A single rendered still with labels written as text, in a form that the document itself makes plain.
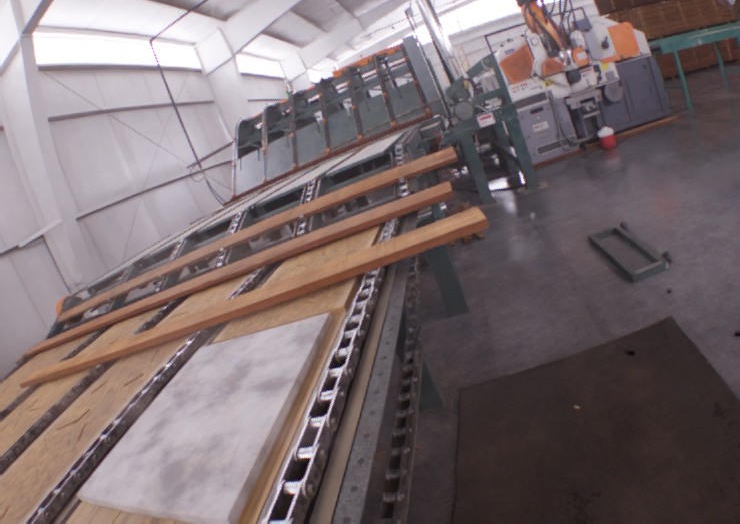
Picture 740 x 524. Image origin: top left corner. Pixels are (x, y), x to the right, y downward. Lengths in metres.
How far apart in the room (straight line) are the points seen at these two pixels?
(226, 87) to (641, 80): 11.32
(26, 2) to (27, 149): 2.49
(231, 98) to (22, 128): 7.62
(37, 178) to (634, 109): 9.26
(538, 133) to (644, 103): 1.88
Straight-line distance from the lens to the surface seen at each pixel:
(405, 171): 2.18
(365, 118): 6.93
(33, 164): 7.42
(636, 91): 6.32
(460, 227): 1.10
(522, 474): 1.49
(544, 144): 5.43
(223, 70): 13.46
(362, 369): 0.76
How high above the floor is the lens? 1.21
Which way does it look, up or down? 15 degrees down
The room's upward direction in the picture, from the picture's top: 23 degrees counter-clockwise
